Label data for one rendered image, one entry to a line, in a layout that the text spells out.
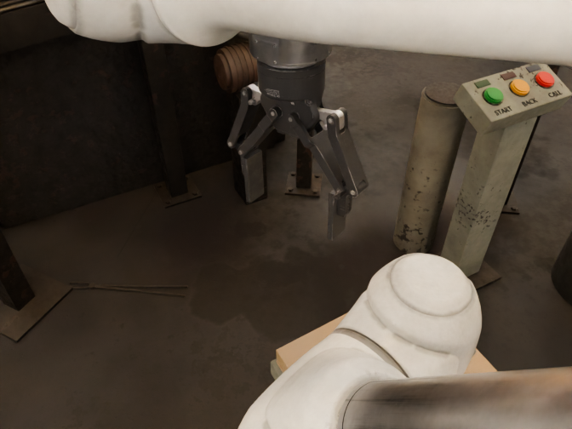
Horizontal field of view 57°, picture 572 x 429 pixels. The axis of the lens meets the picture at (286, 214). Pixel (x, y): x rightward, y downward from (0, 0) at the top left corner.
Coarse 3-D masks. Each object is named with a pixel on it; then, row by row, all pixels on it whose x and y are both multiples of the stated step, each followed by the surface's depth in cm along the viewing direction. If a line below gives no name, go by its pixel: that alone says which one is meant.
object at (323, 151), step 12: (288, 120) 59; (300, 132) 59; (324, 132) 61; (312, 144) 59; (324, 144) 60; (324, 156) 60; (324, 168) 60; (336, 168) 60; (336, 180) 60; (336, 192) 61
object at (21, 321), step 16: (0, 240) 130; (0, 256) 131; (0, 272) 133; (16, 272) 138; (32, 272) 153; (0, 288) 138; (16, 288) 139; (32, 288) 148; (48, 288) 148; (64, 288) 148; (0, 304) 144; (16, 304) 141; (32, 304) 144; (48, 304) 144; (0, 320) 140; (16, 320) 140; (32, 320) 140; (16, 336) 137
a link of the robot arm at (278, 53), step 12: (252, 36) 54; (264, 36) 52; (252, 48) 54; (264, 48) 53; (276, 48) 52; (288, 48) 52; (300, 48) 52; (312, 48) 52; (324, 48) 54; (264, 60) 54; (276, 60) 53; (288, 60) 53; (300, 60) 53; (312, 60) 53
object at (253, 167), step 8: (256, 152) 69; (248, 160) 68; (256, 160) 70; (248, 168) 69; (256, 168) 70; (248, 176) 69; (256, 176) 71; (248, 184) 70; (256, 184) 72; (248, 192) 71; (256, 192) 72; (248, 200) 72
